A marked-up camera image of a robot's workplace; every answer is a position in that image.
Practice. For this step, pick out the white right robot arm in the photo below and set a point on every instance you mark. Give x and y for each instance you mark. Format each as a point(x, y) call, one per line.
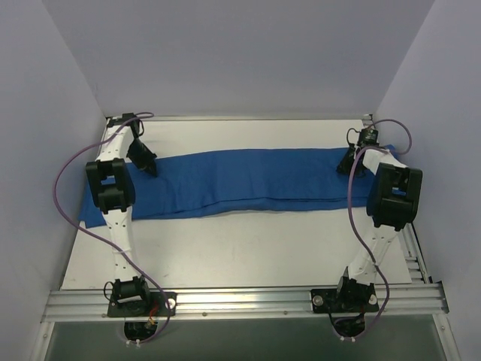
point(392, 203)

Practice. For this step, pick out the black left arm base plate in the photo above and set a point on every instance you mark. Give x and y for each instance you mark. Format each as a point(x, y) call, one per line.
point(156, 306)

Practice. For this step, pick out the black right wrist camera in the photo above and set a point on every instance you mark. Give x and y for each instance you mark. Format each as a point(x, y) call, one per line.
point(368, 137)

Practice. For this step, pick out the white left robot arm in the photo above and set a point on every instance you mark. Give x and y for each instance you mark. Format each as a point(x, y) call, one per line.
point(113, 193)

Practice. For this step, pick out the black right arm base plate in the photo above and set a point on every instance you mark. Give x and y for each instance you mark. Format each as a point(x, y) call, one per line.
point(325, 300)

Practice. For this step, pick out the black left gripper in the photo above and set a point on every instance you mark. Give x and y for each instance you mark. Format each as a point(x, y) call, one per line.
point(140, 155)

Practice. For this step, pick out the blue surgical drape cloth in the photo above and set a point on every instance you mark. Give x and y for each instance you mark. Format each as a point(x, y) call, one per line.
point(210, 183)

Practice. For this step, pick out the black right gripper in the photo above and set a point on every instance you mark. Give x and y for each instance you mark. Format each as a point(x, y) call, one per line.
point(349, 160)

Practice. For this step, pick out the aluminium front frame rail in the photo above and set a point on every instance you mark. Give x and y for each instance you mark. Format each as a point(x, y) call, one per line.
point(239, 304)

